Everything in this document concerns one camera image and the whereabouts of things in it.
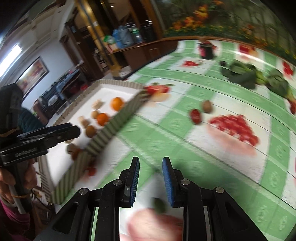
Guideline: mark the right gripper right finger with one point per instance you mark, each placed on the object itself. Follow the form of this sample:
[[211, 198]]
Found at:
[[207, 214]]

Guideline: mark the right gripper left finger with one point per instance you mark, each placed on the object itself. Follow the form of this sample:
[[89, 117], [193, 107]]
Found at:
[[97, 210]]

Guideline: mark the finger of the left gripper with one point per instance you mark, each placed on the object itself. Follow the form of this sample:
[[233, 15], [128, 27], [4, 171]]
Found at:
[[49, 137]]

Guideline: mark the beige sugarcane chunk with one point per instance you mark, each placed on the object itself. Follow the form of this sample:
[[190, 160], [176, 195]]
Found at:
[[83, 121], [97, 104], [71, 148]]

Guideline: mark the tan longan fruit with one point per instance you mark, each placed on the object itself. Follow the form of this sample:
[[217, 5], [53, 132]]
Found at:
[[90, 131], [94, 114]]

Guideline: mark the orange tangerine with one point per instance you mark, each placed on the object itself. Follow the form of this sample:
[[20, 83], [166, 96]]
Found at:
[[74, 153], [102, 119], [117, 103]]

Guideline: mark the red jujube date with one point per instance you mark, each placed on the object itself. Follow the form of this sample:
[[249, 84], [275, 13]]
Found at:
[[195, 116], [292, 107]]

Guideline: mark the brown longan fruit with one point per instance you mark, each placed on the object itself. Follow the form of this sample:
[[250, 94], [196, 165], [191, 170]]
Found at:
[[207, 106]]

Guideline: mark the white tray with striped rim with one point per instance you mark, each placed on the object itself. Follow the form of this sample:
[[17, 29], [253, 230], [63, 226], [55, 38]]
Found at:
[[59, 173]]

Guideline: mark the ceiling light strip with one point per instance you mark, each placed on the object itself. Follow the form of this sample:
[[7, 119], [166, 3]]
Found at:
[[9, 59]]

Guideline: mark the green fruit-print tablecloth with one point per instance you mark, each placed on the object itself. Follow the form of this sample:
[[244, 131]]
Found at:
[[245, 145]]

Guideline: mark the white plastic bucket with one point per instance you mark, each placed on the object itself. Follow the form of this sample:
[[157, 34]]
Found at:
[[125, 71]]

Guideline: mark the dark wooden cabinet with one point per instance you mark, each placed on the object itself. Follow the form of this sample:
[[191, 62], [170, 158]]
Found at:
[[144, 53]]

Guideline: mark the green leafy bok choy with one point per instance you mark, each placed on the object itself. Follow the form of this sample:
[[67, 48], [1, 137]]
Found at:
[[277, 84], [244, 74]]

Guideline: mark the black jar with pink label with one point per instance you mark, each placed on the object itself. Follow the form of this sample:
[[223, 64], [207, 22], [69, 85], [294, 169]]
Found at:
[[206, 49]]

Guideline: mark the framed wall painting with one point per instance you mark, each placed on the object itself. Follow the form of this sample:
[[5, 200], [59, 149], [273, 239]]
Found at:
[[32, 76]]

